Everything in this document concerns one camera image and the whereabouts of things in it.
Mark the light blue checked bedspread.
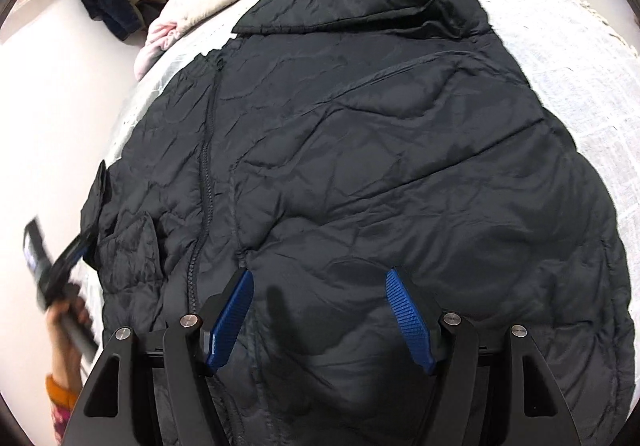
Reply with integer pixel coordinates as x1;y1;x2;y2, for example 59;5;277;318
108;0;639;389

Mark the person's left hand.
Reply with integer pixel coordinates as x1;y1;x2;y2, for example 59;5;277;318
46;296;92;394

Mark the orange patterned sleeve cuff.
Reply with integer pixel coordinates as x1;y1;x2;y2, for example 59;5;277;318
46;374;79;445

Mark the black quilted puffer jacket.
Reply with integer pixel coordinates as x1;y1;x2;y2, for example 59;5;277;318
81;0;634;445

